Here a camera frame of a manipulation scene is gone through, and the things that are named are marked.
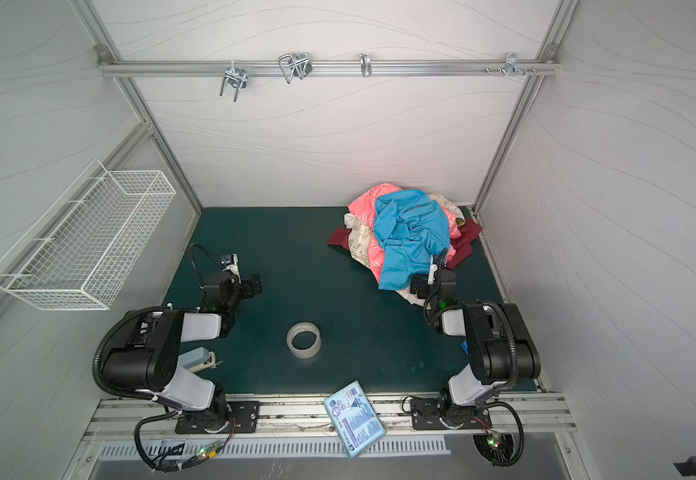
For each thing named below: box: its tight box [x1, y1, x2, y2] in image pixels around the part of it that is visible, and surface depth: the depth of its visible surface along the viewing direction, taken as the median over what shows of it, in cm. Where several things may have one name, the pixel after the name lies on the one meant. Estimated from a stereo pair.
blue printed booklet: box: [324, 380, 387, 460], surface depth 70 cm
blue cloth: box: [374, 189, 451, 291], surface depth 95 cm
